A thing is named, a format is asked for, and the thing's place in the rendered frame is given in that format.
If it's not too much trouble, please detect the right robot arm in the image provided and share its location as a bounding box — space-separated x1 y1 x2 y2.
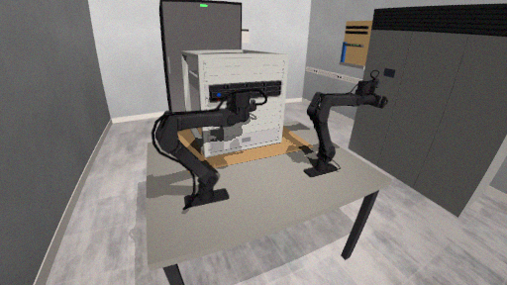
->
304 80 372 177

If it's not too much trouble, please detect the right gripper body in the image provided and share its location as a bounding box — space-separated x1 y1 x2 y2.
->
366 80 384 109

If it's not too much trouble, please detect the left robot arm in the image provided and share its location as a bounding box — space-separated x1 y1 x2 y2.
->
155 91 256 207

